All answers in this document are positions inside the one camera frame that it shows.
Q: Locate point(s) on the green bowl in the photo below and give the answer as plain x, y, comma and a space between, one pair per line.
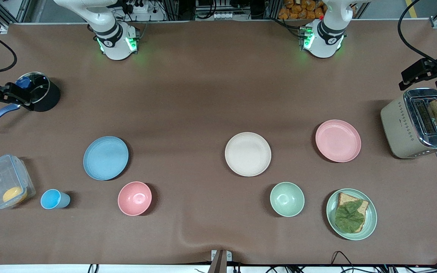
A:
287, 199

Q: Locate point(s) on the pink bowl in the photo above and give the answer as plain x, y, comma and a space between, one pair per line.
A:
134, 198

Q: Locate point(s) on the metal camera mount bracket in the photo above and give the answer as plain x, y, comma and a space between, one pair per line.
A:
220, 261

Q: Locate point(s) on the blue plate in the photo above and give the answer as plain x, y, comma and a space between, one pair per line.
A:
106, 158

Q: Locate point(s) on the yellow round food piece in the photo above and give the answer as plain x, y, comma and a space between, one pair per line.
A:
14, 195

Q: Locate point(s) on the pink plate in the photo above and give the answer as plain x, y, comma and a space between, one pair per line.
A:
338, 141

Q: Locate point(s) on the brown bread slice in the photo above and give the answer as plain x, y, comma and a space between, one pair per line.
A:
362, 206

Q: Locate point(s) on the white power strip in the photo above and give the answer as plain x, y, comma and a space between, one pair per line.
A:
142, 9

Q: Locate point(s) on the green lettuce leaf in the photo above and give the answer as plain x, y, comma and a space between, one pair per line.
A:
349, 217

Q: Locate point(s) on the glass lid blue knob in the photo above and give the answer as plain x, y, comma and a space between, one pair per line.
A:
38, 85

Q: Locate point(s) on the blue plastic cup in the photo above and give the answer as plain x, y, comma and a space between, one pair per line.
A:
53, 199

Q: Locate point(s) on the green plate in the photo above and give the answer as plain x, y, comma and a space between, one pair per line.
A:
371, 220

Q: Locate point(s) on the brown table cover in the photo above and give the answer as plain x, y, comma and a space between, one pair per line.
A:
203, 94

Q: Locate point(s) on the beige chrome toaster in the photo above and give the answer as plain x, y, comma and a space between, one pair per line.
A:
400, 129

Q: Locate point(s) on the beige plate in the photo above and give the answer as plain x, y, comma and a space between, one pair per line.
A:
247, 154

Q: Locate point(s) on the bag of orange buns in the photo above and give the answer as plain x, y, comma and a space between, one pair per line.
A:
302, 9

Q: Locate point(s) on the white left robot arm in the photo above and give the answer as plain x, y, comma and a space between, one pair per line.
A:
326, 41

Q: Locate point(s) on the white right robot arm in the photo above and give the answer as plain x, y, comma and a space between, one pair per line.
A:
114, 41

